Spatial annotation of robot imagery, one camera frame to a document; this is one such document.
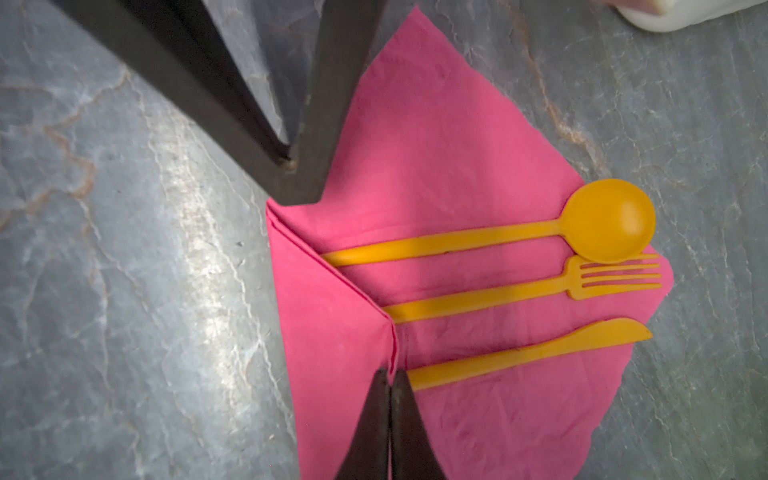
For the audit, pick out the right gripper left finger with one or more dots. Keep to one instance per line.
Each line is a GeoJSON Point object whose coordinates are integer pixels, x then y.
{"type": "Point", "coordinates": [368, 454]}

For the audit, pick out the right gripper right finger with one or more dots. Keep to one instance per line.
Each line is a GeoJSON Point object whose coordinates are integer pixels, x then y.
{"type": "Point", "coordinates": [412, 456]}

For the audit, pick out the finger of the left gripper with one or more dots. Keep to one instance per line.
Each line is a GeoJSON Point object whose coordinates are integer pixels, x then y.
{"type": "Point", "coordinates": [176, 47]}

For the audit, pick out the pink paper napkin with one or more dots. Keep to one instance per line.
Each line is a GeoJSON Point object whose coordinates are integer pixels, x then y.
{"type": "Point", "coordinates": [430, 145]}

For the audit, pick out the orange plastic fork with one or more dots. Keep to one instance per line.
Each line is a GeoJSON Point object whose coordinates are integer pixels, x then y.
{"type": "Point", "coordinates": [581, 279]}

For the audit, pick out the orange plastic knife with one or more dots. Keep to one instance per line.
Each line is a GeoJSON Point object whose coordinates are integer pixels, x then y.
{"type": "Point", "coordinates": [598, 335]}

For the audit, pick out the orange plastic spoon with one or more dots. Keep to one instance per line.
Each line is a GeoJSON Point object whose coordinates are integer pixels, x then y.
{"type": "Point", "coordinates": [607, 221]}

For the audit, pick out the white plastic tub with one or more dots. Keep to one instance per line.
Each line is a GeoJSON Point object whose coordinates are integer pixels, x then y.
{"type": "Point", "coordinates": [663, 16]}

